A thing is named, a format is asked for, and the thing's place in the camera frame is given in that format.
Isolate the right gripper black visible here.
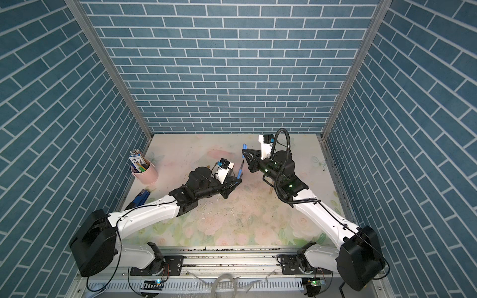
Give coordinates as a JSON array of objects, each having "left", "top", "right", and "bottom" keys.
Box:
[{"left": 243, "top": 149, "right": 284, "bottom": 187}]

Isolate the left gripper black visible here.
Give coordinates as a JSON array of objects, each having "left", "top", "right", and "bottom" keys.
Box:
[{"left": 195, "top": 175, "right": 242, "bottom": 201}]

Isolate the blue pen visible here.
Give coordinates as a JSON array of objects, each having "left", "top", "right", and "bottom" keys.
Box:
[{"left": 237, "top": 159, "right": 245, "bottom": 179}]

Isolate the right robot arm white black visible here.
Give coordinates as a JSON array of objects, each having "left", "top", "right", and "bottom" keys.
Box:
[{"left": 242, "top": 149, "right": 390, "bottom": 291}]

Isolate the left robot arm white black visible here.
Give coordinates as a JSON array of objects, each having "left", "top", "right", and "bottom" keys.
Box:
[{"left": 70, "top": 166, "right": 242, "bottom": 278}]

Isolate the pink pen holder cup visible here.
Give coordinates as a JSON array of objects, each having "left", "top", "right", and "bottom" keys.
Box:
[{"left": 130, "top": 160, "right": 159, "bottom": 185}]

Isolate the box in pen cup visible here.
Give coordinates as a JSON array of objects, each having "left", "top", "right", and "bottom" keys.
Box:
[{"left": 129, "top": 150, "right": 149, "bottom": 173}]

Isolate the blue stapler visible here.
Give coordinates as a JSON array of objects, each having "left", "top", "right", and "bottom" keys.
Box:
[{"left": 125, "top": 189, "right": 150, "bottom": 210}]

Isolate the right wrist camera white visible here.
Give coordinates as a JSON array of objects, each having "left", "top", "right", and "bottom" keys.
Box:
[{"left": 258, "top": 134, "right": 274, "bottom": 160}]

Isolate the aluminium rail frame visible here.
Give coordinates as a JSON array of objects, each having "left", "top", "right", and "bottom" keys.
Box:
[{"left": 65, "top": 245, "right": 396, "bottom": 298}]

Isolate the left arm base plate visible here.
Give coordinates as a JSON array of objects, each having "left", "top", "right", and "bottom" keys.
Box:
[{"left": 129, "top": 255, "right": 185, "bottom": 276}]

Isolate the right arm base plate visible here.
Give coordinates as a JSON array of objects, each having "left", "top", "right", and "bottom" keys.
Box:
[{"left": 275, "top": 254, "right": 332, "bottom": 275}]

